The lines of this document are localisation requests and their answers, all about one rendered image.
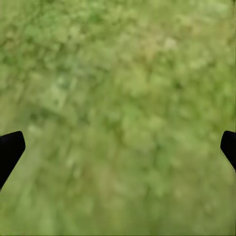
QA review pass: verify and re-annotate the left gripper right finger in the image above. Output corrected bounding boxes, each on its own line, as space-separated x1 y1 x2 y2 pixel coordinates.
220 130 236 170

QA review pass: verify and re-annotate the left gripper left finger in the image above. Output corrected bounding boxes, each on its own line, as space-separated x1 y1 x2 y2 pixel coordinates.
0 131 26 190

